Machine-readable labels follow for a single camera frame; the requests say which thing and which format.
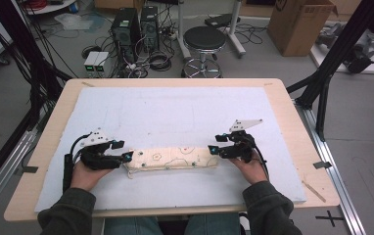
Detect coiled black cable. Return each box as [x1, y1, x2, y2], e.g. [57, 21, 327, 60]
[81, 45, 102, 60]
[148, 50, 173, 72]

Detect black tape cross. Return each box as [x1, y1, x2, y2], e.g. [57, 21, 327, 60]
[315, 210, 345, 228]

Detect brown cardboard box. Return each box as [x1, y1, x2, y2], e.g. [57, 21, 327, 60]
[266, 0, 339, 58]

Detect person's blue jeans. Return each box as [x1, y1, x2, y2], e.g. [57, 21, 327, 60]
[103, 213, 242, 235]

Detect white plastic part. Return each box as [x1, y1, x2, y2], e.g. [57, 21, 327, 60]
[238, 211, 252, 235]

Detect black frame post with cables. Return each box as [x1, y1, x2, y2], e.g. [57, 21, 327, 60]
[0, 0, 73, 131]

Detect white round table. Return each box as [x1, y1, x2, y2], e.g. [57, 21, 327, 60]
[24, 0, 78, 16]

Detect thin wooden stick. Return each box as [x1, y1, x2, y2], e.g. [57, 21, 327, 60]
[302, 180, 327, 204]

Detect right hand-held gripper cable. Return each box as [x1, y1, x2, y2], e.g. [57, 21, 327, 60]
[253, 148, 271, 180]

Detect person's right hand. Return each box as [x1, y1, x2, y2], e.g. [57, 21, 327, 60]
[229, 150, 270, 186]

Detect white power supply unit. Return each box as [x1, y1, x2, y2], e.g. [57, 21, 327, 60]
[83, 51, 101, 73]
[93, 52, 111, 73]

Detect hand-held gripper cable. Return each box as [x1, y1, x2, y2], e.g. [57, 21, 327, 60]
[253, 148, 271, 180]
[62, 133, 91, 194]

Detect black flat case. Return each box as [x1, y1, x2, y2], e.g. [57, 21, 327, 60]
[204, 13, 242, 28]

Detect grey and black machine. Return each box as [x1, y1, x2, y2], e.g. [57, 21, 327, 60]
[315, 23, 374, 74]

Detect tangle of black floor cables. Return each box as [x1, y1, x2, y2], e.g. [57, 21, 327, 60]
[233, 22, 268, 46]

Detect person's left hand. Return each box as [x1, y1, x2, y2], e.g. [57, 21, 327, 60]
[70, 160, 115, 192]

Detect black round stool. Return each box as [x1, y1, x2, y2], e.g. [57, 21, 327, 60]
[180, 25, 227, 78]

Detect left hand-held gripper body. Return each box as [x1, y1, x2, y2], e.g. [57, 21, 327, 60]
[78, 127, 124, 171]

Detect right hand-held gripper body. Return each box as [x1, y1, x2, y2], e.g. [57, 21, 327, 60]
[218, 118, 264, 164]

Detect white desk leg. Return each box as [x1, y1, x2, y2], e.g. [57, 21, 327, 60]
[227, 0, 247, 58]
[174, 0, 193, 61]

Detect black computer tower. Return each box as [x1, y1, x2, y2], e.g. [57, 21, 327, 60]
[140, 5, 161, 50]
[111, 8, 141, 63]

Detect aluminium floor rail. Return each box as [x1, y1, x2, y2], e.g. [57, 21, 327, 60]
[294, 99, 367, 235]
[0, 130, 39, 223]

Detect clear plastic bag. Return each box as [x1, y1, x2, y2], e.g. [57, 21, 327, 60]
[53, 13, 95, 31]

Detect white table mat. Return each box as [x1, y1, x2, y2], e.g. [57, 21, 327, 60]
[33, 86, 307, 213]

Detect cream patterned cloth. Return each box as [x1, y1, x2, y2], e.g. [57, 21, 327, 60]
[122, 146, 220, 179]

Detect left hand-held gripper cable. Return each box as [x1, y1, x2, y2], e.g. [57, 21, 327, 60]
[62, 133, 91, 194]

